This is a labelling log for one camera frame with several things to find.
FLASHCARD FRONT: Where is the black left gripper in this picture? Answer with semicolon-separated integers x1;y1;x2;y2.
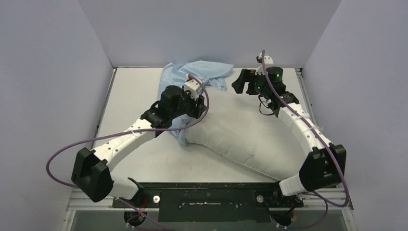
170;88;206;119

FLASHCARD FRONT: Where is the light blue pillowcase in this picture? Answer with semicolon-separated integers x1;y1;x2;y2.
157;60;234;146

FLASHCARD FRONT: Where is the white pillow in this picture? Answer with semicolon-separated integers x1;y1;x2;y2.
183;87;306;180

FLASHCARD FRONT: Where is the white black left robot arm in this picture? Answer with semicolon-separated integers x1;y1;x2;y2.
71;80;207;207

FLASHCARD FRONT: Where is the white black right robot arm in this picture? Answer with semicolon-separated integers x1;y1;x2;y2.
232;66;346;206

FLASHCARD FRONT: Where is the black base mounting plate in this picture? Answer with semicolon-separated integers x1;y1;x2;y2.
127;183;304;223

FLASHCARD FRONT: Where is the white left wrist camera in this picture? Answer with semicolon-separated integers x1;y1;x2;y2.
183;74;203;99

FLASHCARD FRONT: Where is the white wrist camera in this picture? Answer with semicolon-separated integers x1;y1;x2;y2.
256;53;274;69
183;74;203;99

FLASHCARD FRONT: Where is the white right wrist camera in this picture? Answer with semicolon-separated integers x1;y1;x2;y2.
256;53;274;69

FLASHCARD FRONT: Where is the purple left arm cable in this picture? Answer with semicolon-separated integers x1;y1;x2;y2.
46;74;210;231

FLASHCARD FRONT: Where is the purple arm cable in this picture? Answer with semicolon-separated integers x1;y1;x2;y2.
260;50;351;230
46;74;210;231

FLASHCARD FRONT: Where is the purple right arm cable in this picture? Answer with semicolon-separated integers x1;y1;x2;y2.
260;50;351;230

